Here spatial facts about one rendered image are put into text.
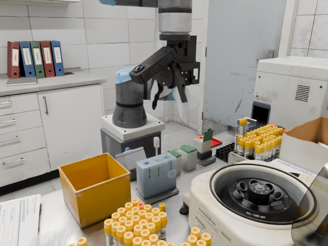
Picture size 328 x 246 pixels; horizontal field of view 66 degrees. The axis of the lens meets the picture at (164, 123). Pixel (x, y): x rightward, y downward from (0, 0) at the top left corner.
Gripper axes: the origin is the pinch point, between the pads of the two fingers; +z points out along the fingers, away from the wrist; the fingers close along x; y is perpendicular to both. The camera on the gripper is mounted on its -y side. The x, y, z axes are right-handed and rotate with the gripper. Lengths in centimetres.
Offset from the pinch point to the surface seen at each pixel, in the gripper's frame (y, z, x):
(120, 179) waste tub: -14.1, 11.9, -1.9
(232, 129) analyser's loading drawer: 40.2, 16.1, 12.9
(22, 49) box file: -11, -4, 199
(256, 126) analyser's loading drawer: 53, 17, 11
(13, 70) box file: -21, 12, 198
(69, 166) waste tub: -22.6, 11.5, 10.4
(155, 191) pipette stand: -4.6, 18.9, -1.9
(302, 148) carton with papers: 30.1, 8.5, -19.6
